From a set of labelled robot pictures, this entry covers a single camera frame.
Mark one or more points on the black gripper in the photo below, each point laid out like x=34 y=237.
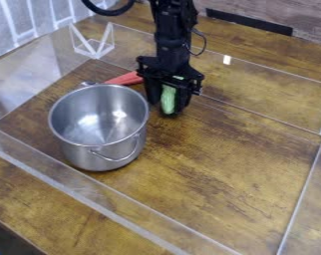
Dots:
x=185 y=80

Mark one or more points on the green bumpy bitter gourd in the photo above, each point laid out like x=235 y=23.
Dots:
x=167 y=99

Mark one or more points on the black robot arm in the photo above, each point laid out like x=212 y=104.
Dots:
x=175 y=19

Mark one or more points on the red toy object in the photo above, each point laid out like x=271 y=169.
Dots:
x=127 y=79

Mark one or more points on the silver metal pot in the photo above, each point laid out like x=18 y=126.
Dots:
x=99 y=122

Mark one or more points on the clear acrylic triangular stand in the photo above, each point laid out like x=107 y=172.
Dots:
x=92 y=48

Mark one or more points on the clear acrylic barrier panel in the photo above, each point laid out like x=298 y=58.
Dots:
x=160 y=229

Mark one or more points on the black strip on wall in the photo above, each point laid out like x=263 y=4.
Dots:
x=250 y=22

